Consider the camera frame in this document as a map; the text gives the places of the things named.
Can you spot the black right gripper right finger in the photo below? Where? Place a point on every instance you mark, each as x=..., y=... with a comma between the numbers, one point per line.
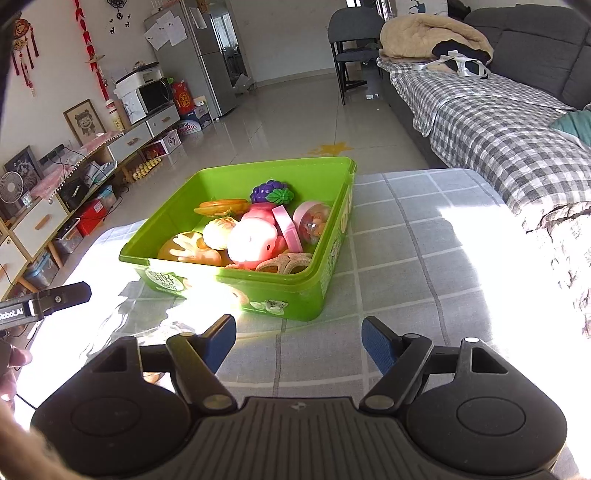
x=464, y=407

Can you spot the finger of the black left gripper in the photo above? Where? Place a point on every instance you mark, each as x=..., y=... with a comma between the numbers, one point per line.
x=50, y=301

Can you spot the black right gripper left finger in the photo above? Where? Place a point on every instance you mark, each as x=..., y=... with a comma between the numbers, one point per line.
x=139, y=403

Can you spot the grey starfish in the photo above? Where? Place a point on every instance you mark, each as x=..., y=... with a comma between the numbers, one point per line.
x=286, y=263

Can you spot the orange toy plate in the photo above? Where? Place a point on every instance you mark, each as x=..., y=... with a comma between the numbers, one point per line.
x=222, y=208

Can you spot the pink card box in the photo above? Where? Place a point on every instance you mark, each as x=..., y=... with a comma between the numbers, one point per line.
x=288, y=229

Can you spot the pink round toy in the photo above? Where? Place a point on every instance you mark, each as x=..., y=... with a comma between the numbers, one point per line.
x=311, y=218

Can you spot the orange toy hand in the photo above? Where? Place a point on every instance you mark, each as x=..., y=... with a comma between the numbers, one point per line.
x=217, y=231

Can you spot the person's left hand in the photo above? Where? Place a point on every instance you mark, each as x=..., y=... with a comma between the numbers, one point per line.
x=11, y=359

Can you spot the white wooden sideboard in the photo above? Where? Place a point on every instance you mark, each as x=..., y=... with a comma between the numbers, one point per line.
x=74, y=178

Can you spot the red storage box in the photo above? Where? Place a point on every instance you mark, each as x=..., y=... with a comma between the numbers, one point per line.
x=90, y=216

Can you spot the small white fan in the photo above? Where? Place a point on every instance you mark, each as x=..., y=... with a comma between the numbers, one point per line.
x=11, y=187

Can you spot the dark framed picture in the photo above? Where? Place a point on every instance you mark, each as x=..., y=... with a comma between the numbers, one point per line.
x=26, y=165

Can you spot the grey checkered tablecloth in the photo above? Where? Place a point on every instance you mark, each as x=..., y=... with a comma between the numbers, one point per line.
x=435, y=253

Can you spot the yellow toy bread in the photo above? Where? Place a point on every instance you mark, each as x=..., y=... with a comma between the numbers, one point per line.
x=189, y=247

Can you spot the framed cartoon picture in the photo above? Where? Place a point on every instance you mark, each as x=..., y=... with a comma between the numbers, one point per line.
x=84, y=122

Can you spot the green plastic bin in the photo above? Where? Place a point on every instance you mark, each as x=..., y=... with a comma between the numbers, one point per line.
x=297, y=296

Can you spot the white microwave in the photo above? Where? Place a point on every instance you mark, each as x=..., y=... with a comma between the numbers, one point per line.
x=143, y=91

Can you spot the red hanging banner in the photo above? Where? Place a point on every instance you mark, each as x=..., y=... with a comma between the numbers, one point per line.
x=93, y=58

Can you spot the purple toy grapes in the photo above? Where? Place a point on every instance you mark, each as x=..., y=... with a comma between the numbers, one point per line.
x=272, y=191

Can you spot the red chinese knot decoration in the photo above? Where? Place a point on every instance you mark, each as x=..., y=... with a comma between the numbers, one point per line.
x=24, y=51

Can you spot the sofa with checkered cover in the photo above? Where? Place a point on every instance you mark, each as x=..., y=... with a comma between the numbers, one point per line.
x=525, y=128

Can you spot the silver refrigerator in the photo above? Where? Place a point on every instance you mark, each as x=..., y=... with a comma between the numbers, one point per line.
x=185, y=45

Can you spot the beige blanket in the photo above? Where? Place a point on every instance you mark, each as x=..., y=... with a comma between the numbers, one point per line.
x=437, y=43

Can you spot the dark chair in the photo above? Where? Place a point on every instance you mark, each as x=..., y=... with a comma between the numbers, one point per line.
x=354, y=37

